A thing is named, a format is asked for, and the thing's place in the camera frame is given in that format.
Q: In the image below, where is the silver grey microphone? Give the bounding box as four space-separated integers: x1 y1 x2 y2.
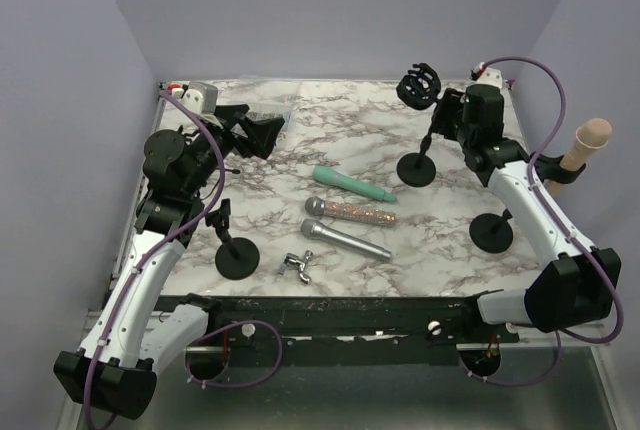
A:
300 219 392 261

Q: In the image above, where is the rhinestone mesh-head microphone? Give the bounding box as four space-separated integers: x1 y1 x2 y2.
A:
304 196 396 227

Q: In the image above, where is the black shock-mount round-base stand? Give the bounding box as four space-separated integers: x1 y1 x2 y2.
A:
396 62 444 188

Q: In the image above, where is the black tripod shock-mount stand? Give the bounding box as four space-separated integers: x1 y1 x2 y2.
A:
199 168 242 200

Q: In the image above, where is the beige pink microphone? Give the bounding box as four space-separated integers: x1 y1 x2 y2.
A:
544 118 612 196

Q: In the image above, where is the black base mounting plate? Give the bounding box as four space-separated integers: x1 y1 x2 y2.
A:
155 294 519 368

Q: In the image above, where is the clear plastic screw box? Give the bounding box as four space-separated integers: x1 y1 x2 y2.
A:
248 101 292 124

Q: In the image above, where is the black round-base clip stand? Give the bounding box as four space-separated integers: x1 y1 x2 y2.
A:
205 199 260 281

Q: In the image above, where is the mint green microphone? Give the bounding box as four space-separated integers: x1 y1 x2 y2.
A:
312 166 397 203

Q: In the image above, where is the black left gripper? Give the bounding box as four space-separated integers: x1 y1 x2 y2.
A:
184 105 284 196

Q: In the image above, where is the chrome faucet piece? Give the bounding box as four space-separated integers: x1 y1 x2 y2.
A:
277 250 314 285

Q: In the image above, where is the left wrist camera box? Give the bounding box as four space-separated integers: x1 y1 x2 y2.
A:
167 81 219 117

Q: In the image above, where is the black clip microphone stand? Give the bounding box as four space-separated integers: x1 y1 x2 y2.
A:
469 146 594 264

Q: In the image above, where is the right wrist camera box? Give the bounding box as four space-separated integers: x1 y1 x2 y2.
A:
470 62 504 89

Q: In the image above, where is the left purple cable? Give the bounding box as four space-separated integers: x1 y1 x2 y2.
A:
84 89 284 430

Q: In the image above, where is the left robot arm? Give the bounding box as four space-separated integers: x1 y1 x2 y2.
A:
54 105 285 429

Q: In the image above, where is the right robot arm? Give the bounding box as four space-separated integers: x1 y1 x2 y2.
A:
432 84 621 342

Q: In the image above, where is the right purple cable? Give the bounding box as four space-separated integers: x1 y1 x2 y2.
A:
457 55 626 386

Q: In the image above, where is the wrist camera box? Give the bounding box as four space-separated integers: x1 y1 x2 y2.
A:
470 62 504 89
167 81 219 117

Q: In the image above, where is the purple cable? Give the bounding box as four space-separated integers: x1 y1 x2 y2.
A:
457 55 626 386
84 89 284 430

